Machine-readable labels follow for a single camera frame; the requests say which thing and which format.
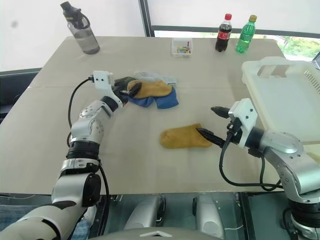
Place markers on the dark low ledge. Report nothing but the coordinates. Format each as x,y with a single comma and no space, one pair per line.
15,87

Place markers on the clear plastic box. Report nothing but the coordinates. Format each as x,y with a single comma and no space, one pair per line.
182,47

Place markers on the black window frame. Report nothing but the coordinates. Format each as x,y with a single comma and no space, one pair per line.
146,17

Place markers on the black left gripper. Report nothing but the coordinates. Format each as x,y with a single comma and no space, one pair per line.
120,97

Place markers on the silver robot leg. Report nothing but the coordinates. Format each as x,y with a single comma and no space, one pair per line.
145,212
208,215

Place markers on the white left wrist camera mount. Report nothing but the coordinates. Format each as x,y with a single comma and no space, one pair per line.
101,80

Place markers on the dark green sock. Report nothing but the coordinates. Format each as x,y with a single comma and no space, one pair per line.
125,80

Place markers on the light grey sock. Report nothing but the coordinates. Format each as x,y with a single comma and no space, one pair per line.
147,76

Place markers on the cola bottle red cap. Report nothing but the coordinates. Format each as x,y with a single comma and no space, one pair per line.
222,37

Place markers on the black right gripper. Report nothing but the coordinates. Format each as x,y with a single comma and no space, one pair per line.
233,132

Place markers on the mustard yellow sock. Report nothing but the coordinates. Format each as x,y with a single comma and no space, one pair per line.
180,137
152,90

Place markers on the silver robot torso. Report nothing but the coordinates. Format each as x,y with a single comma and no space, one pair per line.
155,234

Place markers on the green soda bottle yellow cap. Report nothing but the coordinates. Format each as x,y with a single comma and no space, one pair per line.
246,37

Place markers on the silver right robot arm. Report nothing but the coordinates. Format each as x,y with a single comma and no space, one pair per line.
282,146

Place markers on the blue sock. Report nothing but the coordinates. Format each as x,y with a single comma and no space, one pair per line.
165,101

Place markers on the white plastic basket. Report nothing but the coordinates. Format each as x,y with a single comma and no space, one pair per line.
280,100

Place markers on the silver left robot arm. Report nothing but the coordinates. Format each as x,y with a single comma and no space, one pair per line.
85,130

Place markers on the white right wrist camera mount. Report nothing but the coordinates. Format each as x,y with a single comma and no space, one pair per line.
246,112

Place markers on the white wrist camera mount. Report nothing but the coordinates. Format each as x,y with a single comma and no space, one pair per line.
246,112
101,80

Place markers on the grey transparent water bottle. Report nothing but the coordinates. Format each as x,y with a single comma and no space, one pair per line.
87,37

